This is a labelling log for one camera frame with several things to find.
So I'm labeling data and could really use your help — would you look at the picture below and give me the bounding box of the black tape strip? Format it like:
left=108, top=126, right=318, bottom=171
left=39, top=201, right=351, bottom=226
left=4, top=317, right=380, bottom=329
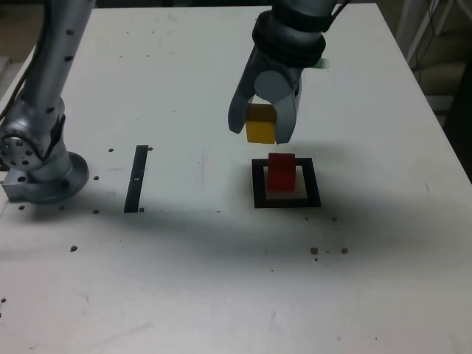
left=123, top=144, right=150, bottom=215

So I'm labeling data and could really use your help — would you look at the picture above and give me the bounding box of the white metal frame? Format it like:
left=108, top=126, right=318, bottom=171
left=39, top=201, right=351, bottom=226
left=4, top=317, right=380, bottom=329
left=396, top=0, right=460, bottom=64

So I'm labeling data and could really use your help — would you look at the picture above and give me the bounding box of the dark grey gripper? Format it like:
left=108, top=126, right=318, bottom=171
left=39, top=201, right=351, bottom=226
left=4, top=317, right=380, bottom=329
left=227, top=47, right=308, bottom=145

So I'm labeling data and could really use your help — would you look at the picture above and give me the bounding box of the yellow cube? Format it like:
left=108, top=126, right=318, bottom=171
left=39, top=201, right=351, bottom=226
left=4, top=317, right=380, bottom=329
left=244, top=103, right=278, bottom=145

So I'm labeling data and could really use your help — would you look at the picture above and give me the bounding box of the red cube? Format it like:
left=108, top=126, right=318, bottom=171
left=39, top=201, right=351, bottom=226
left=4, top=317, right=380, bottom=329
left=265, top=152, right=297, bottom=193

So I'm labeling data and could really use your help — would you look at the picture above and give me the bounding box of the black tape square outline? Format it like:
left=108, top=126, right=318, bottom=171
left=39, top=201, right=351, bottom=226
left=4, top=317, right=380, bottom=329
left=251, top=157, right=323, bottom=210

